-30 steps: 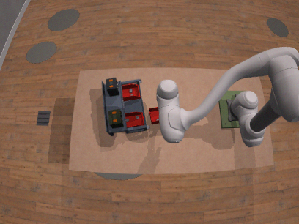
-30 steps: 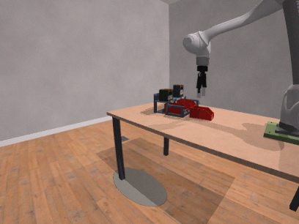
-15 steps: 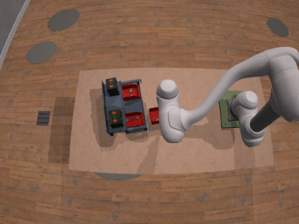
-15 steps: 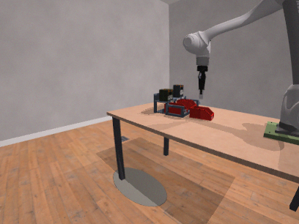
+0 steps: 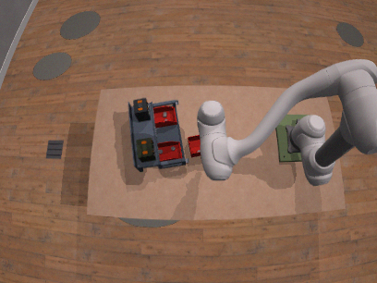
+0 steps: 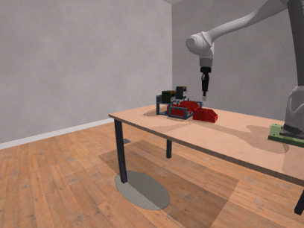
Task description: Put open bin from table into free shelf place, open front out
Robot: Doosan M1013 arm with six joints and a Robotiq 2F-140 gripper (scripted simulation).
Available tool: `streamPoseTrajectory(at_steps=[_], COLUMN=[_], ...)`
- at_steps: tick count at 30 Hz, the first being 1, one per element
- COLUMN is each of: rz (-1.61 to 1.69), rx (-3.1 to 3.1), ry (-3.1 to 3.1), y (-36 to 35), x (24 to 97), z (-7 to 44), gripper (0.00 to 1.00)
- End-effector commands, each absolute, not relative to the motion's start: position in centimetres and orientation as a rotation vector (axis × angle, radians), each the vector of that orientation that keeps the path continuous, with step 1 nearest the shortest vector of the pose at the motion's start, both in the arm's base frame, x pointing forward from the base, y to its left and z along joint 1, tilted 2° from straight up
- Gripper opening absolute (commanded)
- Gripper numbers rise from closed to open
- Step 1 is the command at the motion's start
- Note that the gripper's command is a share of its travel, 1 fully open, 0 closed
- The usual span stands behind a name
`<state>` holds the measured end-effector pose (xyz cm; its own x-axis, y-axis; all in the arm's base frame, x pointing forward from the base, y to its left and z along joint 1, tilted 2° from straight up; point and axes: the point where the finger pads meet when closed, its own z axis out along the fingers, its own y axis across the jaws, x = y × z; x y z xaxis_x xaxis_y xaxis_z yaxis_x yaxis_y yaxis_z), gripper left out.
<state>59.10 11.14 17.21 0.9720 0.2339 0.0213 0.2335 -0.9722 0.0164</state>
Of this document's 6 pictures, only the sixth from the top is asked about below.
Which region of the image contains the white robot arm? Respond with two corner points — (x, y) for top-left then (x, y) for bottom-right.
(186, 0), (304, 140)

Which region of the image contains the red bin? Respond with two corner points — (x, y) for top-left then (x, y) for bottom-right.
(192, 107), (218, 123)
(167, 104), (191, 117)
(180, 101), (200, 112)

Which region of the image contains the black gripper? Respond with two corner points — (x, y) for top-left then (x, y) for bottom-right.
(200, 66), (212, 101)

